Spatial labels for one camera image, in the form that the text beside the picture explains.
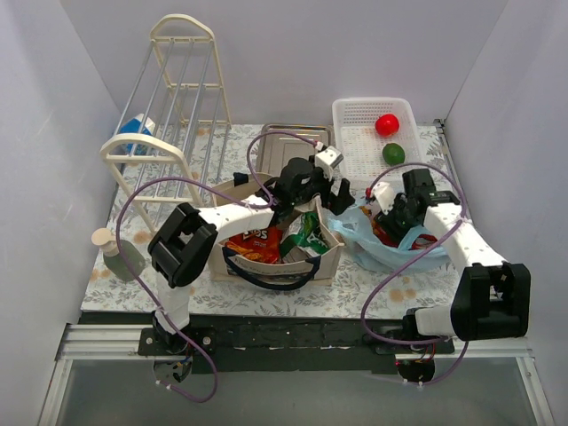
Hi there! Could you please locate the light blue plastic grocery bag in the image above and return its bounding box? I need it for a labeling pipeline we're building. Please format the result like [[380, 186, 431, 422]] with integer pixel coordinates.
[[325, 201, 425, 272]]

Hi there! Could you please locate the green snack bag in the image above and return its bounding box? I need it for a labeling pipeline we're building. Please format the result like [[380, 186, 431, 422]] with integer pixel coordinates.
[[280, 211, 329, 257]]

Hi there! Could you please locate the green lime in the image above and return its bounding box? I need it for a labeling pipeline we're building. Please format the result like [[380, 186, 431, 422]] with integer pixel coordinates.
[[382, 143, 406, 166]]

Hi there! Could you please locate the red tomato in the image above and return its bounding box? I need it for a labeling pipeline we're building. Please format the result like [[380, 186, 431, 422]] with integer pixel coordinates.
[[375, 114, 400, 138]]

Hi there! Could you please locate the beige canvas tote bag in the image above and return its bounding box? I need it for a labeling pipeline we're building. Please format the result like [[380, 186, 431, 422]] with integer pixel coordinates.
[[208, 195, 343, 290]]

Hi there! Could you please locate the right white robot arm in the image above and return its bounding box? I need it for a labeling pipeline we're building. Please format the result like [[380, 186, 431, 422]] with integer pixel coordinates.
[[367, 169, 531, 353]]

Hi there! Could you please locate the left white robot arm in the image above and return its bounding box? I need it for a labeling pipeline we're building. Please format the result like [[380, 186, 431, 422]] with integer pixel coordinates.
[[148, 155, 355, 355]]

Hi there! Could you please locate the metal baking tray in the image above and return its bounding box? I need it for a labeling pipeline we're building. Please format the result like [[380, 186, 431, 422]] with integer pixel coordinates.
[[256, 123, 335, 177]]

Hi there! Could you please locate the floral table mat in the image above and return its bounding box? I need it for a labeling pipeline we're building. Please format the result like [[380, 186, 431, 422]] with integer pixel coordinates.
[[81, 124, 459, 320]]

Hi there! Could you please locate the white plastic basket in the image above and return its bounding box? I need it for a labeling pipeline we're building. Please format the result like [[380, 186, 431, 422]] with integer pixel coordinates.
[[332, 97, 423, 185]]

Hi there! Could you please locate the orange Doritos chip bag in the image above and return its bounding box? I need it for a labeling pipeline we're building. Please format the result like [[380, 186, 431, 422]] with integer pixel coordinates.
[[225, 226, 282, 264]]

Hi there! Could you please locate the cream shoe rack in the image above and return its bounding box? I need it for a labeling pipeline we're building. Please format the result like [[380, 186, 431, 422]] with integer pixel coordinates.
[[99, 13, 232, 232]]

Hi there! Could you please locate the blue white carton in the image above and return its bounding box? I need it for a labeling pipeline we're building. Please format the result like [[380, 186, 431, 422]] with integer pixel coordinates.
[[119, 114, 155, 155]]

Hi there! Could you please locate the green soap dispenser bottle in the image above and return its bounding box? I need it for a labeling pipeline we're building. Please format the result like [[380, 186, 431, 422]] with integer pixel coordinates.
[[91, 228, 146, 282]]

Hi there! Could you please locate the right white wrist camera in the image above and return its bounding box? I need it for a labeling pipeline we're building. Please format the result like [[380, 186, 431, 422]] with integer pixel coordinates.
[[366, 181, 396, 215]]

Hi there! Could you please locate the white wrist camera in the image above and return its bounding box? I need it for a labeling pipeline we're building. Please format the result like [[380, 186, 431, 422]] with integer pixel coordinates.
[[366, 181, 396, 215], [314, 146, 343, 181]]

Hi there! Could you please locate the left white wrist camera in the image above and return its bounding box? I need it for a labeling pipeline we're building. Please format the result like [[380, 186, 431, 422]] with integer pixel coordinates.
[[314, 146, 343, 181]]

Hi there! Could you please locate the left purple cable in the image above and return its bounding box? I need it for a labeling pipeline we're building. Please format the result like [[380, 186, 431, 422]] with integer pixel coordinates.
[[114, 132, 323, 403]]

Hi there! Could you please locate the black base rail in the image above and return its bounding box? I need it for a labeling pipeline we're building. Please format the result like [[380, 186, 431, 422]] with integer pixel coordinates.
[[137, 317, 456, 376]]

